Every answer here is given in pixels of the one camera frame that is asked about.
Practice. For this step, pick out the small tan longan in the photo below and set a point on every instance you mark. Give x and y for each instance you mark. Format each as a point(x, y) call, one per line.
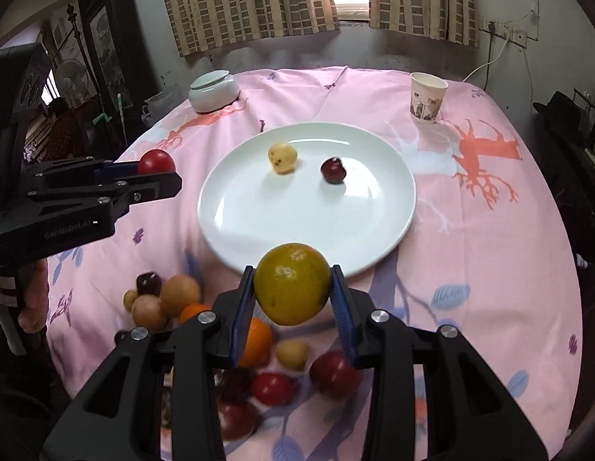
point(129, 299)

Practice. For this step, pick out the tan round pear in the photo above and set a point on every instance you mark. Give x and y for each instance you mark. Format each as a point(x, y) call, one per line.
point(178, 292)

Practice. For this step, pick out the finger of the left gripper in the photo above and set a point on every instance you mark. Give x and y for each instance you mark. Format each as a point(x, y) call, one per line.
point(67, 193)
point(77, 172)

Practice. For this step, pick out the small yellow-green fruit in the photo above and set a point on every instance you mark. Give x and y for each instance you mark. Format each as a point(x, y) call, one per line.
point(292, 354)

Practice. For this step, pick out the left checkered curtain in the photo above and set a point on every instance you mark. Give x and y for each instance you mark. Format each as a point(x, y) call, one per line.
point(203, 25)

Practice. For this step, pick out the standing fan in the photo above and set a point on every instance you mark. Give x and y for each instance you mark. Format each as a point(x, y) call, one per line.
point(74, 82)

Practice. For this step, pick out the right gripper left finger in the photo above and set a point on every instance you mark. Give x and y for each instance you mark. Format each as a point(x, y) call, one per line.
point(234, 312)

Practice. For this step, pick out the white lidded ceramic jar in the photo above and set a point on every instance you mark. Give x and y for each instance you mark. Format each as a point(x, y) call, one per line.
point(213, 91)

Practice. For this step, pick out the pink patterned tablecloth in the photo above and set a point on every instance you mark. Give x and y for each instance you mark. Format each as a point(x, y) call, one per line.
point(487, 250)

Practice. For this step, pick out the pale yellow small fruit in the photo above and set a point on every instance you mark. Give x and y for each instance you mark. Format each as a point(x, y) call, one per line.
point(283, 158)

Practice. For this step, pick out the orange mandarin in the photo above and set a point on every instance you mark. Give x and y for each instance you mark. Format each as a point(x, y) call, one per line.
point(192, 310)
point(259, 344)

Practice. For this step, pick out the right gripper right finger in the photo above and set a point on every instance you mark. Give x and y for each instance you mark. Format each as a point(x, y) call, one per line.
point(352, 310)

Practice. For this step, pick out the dark purple passion fruit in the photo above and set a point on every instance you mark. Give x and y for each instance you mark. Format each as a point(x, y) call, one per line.
point(237, 420)

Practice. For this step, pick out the green-yellow orange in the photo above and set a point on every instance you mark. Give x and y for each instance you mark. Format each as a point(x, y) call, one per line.
point(292, 283)

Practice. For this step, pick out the person's left hand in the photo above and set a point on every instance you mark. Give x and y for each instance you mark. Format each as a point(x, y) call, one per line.
point(33, 317)

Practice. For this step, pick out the red cherry tomato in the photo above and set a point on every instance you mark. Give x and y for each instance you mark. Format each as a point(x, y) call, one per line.
point(154, 162)

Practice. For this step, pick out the white wall power strip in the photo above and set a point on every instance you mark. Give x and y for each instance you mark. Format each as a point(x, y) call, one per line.
point(506, 31)

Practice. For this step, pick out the white round plate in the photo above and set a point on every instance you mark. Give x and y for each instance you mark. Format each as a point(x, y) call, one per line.
point(245, 209)

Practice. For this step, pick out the patterned paper cup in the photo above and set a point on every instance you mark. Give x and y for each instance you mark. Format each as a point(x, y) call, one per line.
point(427, 95)

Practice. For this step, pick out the black hat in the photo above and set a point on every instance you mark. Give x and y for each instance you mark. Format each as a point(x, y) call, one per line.
point(560, 110)

